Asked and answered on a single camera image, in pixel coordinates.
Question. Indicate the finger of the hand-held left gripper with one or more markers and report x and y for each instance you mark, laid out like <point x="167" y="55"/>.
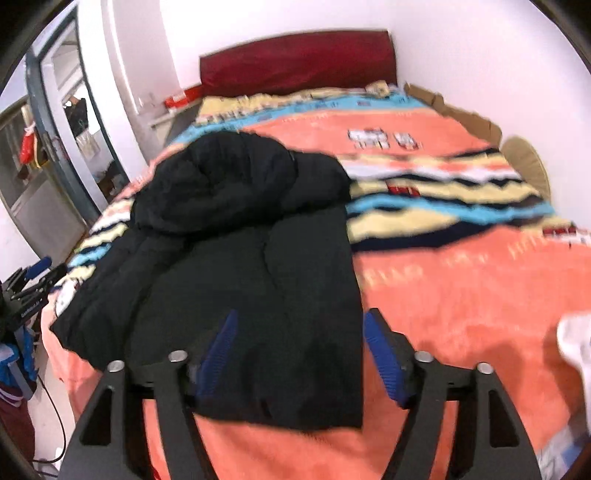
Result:
<point x="39" y="267"/>
<point x="48" y="279"/>

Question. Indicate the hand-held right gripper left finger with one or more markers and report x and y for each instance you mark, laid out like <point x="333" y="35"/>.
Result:
<point x="214" y="360"/>

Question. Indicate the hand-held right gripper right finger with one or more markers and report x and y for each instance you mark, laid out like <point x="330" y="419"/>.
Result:
<point x="385" y="360"/>

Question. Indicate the black hooded puffer jacket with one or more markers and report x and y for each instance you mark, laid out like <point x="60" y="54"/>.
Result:
<point x="240" y="286"/>

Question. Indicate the person's blue white jacket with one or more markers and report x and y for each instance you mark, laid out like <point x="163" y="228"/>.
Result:
<point x="21" y="364"/>

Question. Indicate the grey cabinet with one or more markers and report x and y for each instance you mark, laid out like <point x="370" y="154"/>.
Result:
<point x="32" y="207"/>

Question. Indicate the orange cartoon printed blanket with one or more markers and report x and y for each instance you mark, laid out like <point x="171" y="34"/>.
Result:
<point x="461" y="300"/>

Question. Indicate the person's maroon trousers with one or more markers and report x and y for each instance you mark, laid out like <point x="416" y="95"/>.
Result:
<point x="16" y="424"/>

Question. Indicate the red hanging bag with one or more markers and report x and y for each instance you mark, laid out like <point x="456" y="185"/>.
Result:
<point x="27" y="147"/>

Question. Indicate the white cloth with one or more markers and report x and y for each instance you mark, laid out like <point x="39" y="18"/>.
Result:
<point x="577" y="344"/>

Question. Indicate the red flat box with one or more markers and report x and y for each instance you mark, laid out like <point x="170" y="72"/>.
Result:
<point x="180" y="99"/>

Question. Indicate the woven straw fan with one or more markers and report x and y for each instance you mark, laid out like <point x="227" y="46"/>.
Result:
<point x="526" y="164"/>

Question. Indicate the brown cardboard sheet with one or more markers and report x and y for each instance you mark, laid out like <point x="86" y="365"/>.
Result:
<point x="466" y="115"/>

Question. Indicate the dark red headboard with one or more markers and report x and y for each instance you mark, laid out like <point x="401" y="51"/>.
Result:
<point x="300" y="62"/>

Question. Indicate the blue-grey door frame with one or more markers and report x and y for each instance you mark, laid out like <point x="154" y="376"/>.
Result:
<point x="51" y="138"/>

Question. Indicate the white wall switch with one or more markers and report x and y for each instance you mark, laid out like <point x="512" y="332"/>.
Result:
<point x="146" y="101"/>

